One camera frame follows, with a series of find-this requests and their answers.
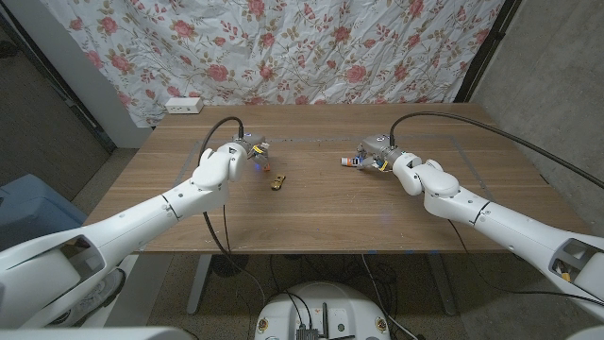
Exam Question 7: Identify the white table leg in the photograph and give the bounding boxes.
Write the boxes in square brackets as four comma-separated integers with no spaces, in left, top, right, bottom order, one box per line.
[186,253,213,316]

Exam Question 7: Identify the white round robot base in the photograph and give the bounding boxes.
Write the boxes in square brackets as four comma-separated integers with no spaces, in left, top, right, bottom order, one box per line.
[253,281,392,340]

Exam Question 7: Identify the white floor cable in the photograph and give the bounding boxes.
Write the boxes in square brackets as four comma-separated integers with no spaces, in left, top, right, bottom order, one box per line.
[361,254,419,340]

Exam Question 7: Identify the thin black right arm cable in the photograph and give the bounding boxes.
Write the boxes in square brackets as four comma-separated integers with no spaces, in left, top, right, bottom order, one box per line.
[446,219,604,303]

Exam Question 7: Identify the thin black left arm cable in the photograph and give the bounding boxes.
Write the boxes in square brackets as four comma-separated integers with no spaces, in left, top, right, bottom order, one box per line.
[222,205,232,256]

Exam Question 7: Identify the black backdrop stand pole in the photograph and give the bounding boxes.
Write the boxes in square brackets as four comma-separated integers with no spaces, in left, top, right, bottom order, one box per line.
[454,0,523,104]

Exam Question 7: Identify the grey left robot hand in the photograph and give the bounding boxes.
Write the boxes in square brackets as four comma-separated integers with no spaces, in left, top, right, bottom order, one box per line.
[230,131,273,172]

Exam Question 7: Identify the blue plastic bin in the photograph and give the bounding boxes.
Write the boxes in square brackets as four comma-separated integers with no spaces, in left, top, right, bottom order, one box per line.
[0,173,89,251]

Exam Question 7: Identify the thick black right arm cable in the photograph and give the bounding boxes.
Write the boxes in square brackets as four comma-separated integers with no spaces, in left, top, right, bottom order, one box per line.
[389,110,604,190]

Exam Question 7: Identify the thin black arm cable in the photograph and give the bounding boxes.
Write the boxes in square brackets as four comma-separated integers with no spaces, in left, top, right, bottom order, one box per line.
[222,205,232,256]
[446,219,604,303]

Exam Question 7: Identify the black round floor object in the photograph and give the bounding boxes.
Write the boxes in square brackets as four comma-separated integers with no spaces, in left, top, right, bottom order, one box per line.
[210,254,250,279]

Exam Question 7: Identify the white sneaker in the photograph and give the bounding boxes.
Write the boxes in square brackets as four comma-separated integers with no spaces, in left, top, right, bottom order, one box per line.
[70,267,127,325]

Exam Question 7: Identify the white power strip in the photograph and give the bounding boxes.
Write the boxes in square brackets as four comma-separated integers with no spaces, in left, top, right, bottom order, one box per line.
[164,96,205,115]

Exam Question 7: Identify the grey table leg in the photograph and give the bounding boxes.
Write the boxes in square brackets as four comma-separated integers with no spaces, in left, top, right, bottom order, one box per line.
[427,252,459,316]

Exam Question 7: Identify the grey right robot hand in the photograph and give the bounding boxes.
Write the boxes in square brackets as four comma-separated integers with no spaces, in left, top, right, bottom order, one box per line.
[354,133,407,172]

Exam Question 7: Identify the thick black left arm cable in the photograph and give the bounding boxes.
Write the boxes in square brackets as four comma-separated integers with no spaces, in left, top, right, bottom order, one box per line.
[197,115,268,306]

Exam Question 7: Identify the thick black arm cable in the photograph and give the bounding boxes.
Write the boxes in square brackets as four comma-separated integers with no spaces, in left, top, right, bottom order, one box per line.
[197,115,268,306]
[389,110,604,190]

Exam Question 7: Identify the floral backdrop cloth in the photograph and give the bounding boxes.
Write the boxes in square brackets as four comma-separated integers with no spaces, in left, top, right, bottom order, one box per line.
[40,0,506,128]

